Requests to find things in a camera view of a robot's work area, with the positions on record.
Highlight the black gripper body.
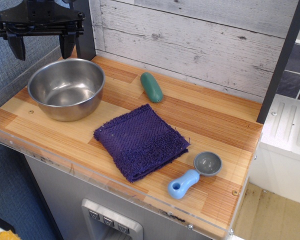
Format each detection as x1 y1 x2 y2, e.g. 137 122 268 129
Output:
0 0 86 38

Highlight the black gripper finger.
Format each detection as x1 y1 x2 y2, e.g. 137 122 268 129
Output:
59 32 77 59
7 32 26 61

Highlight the purple cloth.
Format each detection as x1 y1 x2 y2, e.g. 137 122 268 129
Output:
93 104 190 183

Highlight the green toy cucumber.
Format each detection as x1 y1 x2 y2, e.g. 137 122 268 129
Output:
140 72 164 103

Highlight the stainless steel bowl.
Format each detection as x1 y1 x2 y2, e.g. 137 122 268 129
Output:
27 58 106 122

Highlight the silver toy fridge cabinet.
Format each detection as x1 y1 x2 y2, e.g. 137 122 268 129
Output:
26 156 207 240

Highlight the clear acrylic edge guard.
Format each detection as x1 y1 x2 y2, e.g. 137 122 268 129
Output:
0 130 234 240

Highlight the ice dispenser button panel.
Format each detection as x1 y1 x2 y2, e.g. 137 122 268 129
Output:
81 198 144 240

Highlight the blue grey measuring scoop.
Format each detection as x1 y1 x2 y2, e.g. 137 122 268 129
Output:
167 151 223 200

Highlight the yellow object at corner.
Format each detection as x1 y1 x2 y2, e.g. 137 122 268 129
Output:
0 230 21 240

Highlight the white toy sink unit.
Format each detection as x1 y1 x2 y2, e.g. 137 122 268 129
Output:
249 94 300 203

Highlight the dark left shelf post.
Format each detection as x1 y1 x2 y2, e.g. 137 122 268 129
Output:
69 0 96 61

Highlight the dark shelf post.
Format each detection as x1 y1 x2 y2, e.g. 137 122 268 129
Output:
256 0 300 124
69 0 96 61

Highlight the dark right shelf post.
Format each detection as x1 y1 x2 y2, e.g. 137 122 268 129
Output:
256 0 300 124

